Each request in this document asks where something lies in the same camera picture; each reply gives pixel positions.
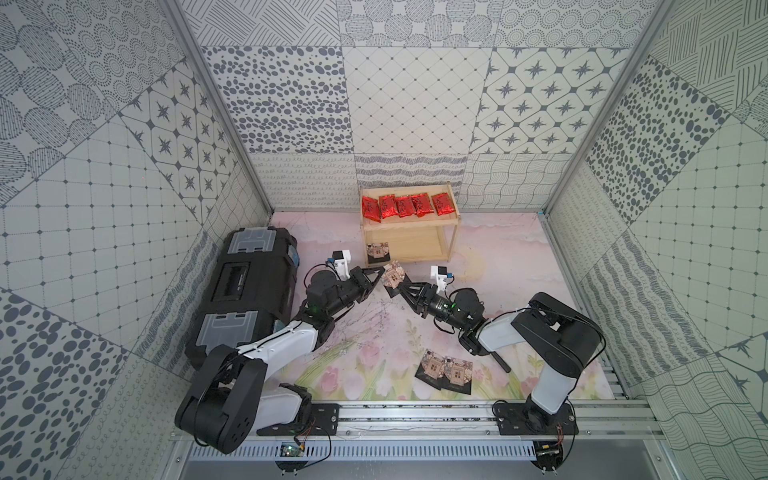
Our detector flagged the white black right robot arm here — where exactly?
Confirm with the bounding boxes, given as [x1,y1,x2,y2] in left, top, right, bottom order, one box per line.
[393,280,606,431]

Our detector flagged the red tea bag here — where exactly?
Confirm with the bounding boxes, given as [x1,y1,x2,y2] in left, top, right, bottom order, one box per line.
[361,196,382,223]
[431,192,456,216]
[378,194,399,220]
[395,196,416,218]
[410,193,434,218]

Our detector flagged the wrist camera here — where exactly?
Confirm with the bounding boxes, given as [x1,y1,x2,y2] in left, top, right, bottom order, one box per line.
[326,250,351,281]
[430,265,455,295]

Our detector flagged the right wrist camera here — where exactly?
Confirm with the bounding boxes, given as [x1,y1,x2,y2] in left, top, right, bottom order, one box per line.
[430,265,455,295]

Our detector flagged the black tea bag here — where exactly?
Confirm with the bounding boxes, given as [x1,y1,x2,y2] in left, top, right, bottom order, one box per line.
[415,350,446,390]
[441,357,473,395]
[382,261,411,298]
[366,242,391,266]

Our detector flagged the black plastic toolbox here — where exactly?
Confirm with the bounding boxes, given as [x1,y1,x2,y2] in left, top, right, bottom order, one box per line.
[185,226,300,370]

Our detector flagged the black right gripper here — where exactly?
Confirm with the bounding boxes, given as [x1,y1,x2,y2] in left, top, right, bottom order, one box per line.
[398,281,467,333]

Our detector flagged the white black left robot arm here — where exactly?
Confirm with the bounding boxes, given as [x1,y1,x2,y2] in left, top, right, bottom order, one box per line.
[174,267,385,454]

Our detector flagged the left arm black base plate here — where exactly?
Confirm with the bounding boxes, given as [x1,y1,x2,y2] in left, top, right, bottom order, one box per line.
[256,403,340,437]

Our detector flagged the black handled claw hammer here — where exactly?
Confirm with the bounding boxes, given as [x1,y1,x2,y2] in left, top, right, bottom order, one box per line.
[490,352,511,374]

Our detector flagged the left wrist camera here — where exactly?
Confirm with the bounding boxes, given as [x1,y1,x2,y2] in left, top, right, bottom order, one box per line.
[326,250,351,281]

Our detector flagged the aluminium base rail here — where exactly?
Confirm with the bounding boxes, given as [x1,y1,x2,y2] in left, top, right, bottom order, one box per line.
[170,400,664,442]

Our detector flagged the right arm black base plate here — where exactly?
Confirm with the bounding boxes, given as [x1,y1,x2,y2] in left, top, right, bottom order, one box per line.
[491,400,579,436]

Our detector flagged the light wooden two-tier shelf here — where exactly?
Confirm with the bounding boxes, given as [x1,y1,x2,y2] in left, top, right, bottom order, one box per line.
[359,182,461,264]

